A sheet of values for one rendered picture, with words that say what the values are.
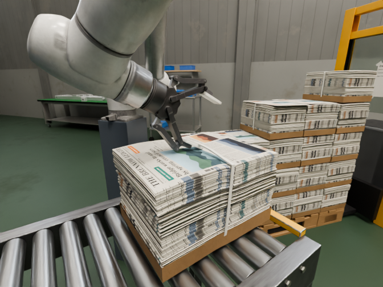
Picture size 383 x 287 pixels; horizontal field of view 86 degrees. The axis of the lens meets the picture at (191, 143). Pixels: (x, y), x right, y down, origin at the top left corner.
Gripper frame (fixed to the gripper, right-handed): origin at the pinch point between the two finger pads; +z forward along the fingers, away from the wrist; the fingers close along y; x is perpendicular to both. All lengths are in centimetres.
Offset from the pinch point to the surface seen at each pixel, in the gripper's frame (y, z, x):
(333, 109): -54, 122, -19
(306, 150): -20, 120, -26
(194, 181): 13.6, -9.3, 14.5
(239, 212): 18.8, 10.0, 14.0
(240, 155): 4.9, 5.9, 10.8
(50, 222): 46, -23, -23
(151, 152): 13.0, -10.8, -3.6
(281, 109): -35, 82, -33
